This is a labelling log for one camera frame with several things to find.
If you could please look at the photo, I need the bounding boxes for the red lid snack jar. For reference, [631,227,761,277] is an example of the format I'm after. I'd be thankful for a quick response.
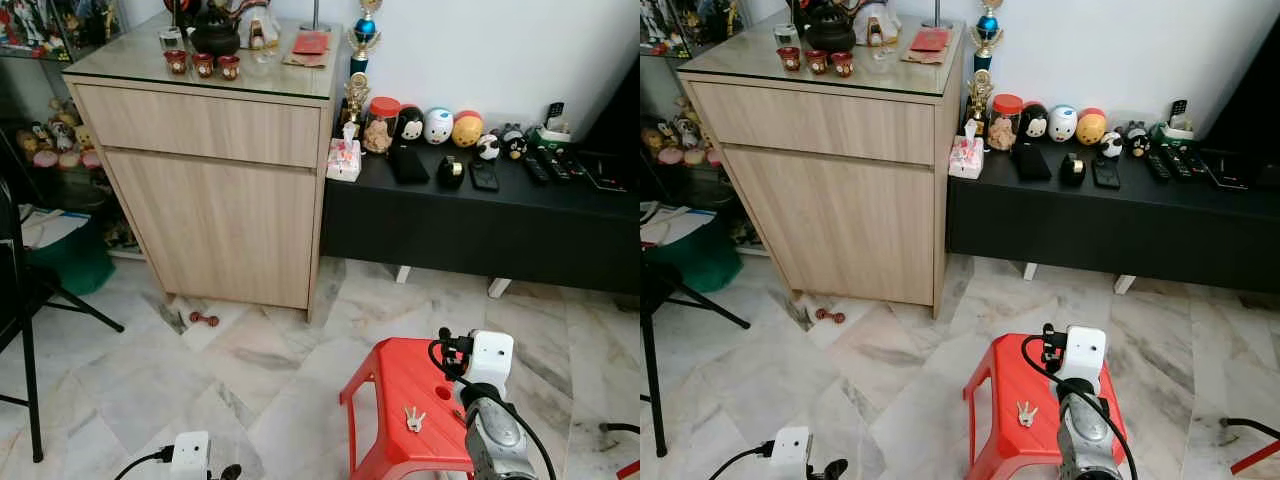
[362,96,402,155]
[986,94,1025,153]

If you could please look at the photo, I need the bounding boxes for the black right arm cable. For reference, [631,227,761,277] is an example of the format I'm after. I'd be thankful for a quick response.
[1019,334,1138,480]
[428,338,557,480]

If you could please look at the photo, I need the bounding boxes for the black tripod stand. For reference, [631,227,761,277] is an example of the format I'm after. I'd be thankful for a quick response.
[640,255,751,459]
[0,180,127,464]

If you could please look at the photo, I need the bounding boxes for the glass display cabinet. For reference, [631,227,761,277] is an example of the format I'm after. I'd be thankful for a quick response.
[640,0,741,251]
[0,0,129,256]

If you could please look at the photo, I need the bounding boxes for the green cloth bag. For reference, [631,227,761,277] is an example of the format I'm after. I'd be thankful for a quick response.
[25,232,117,297]
[648,235,743,294]

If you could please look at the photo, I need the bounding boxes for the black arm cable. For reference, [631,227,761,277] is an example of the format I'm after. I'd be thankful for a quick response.
[708,440,776,480]
[113,447,176,480]
[428,338,557,480]
[1019,334,1138,480]

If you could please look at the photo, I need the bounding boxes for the black teapot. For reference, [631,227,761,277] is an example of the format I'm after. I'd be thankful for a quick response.
[803,2,859,55]
[188,5,244,58]

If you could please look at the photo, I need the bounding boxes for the loose white papers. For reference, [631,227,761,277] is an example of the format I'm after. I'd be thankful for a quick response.
[640,205,717,249]
[18,205,93,251]

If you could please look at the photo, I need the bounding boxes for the small gold trophy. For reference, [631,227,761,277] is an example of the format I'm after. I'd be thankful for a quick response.
[965,70,994,131]
[342,72,372,133]

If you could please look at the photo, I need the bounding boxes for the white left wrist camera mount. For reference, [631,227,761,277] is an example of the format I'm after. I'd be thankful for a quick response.
[170,431,212,479]
[770,427,811,471]

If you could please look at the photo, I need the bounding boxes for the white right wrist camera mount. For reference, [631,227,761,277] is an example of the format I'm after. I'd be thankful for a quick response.
[1058,325,1109,386]
[463,329,516,389]

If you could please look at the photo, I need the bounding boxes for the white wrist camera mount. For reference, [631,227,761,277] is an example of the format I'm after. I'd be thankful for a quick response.
[1058,325,1109,386]
[770,427,811,471]
[170,431,212,479]
[463,329,516,389]

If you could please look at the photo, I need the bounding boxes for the white pink ornament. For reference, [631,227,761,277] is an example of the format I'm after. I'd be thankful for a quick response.
[853,0,901,47]
[238,0,283,51]

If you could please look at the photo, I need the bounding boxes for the black low console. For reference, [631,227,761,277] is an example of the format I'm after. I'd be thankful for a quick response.
[320,140,641,297]
[945,140,1280,296]

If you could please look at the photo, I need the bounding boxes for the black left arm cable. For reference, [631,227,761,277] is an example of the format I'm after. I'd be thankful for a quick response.
[708,440,776,480]
[113,447,176,480]

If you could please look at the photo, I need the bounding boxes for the green remote holder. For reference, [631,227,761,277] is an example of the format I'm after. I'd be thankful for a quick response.
[1150,98,1197,149]
[527,102,574,153]

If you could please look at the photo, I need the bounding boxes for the blue gold trophy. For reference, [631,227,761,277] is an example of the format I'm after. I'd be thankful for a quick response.
[970,0,1006,73]
[347,0,384,76]

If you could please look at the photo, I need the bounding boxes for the pink white tissue box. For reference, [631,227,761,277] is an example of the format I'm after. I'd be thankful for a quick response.
[326,122,363,183]
[948,120,986,181]

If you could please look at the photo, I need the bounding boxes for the red plastic stool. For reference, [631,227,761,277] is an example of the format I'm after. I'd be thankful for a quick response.
[338,338,506,480]
[963,332,1128,480]

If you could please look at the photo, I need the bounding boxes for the black television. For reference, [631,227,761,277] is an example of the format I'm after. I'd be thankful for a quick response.
[1200,45,1280,161]
[578,55,641,159]

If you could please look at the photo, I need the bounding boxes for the light wooden cabinet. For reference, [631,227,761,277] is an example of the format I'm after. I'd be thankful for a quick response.
[62,18,348,323]
[677,15,968,321]

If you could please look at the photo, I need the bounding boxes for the white ball toy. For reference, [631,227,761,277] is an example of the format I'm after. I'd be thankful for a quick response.
[1047,104,1079,143]
[423,106,456,146]

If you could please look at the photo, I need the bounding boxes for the black wallet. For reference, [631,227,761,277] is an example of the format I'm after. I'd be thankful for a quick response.
[1012,143,1054,183]
[387,145,431,186]

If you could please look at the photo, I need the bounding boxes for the yellow ball toy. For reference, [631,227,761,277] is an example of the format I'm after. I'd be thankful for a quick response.
[1075,108,1109,147]
[451,110,486,149]

